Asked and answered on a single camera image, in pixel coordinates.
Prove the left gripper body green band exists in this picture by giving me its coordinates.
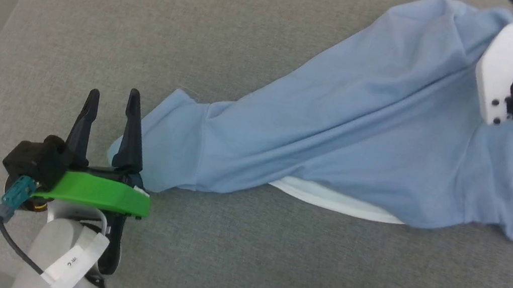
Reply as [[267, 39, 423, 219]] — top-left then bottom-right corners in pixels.
[[18, 155, 156, 281]]

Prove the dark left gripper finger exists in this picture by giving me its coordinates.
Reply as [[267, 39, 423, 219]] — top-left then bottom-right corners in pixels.
[[61, 85, 102, 171], [110, 87, 156, 177]]

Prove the light blue white T-shirt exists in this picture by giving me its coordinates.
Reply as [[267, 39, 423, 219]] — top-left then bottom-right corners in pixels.
[[103, 0, 513, 247]]

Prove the white paper label tape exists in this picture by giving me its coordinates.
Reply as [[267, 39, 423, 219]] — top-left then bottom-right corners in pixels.
[[38, 222, 112, 288]]

